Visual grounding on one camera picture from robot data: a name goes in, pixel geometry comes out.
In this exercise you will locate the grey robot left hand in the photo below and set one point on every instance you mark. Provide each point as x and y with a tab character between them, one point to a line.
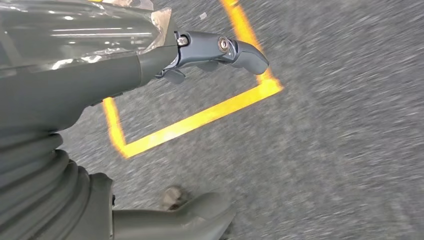
82	66

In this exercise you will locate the yellow floor tape square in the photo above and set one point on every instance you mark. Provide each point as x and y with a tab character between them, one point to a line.
198	116

